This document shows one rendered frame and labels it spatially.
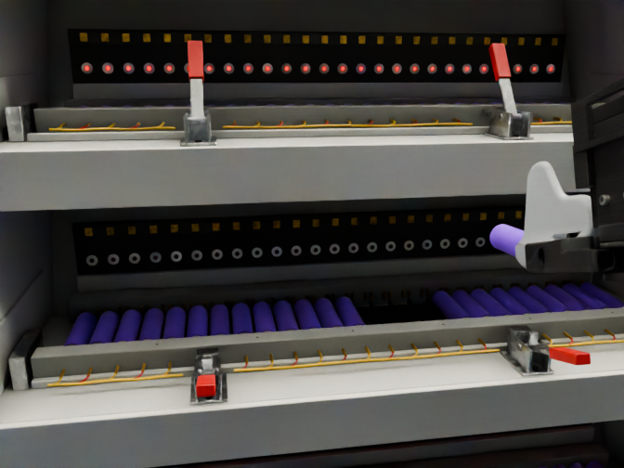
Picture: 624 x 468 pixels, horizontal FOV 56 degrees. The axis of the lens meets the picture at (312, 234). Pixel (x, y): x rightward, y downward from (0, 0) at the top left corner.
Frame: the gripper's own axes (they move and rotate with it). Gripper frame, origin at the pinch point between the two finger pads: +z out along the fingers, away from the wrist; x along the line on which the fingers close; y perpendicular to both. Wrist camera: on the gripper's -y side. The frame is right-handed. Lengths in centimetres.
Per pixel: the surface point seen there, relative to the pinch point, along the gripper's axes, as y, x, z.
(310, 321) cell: -4.4, 12.1, 20.1
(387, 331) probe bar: -5.3, 5.9, 16.6
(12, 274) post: 1.1, 37.2, 19.4
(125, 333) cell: -4.4, 28.3, 19.9
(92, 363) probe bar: -6.3, 30.3, 16.2
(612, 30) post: 24.7, -23.3, 24.3
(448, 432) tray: -13.4, 2.3, 13.3
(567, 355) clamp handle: -6.9, -5.0, 7.3
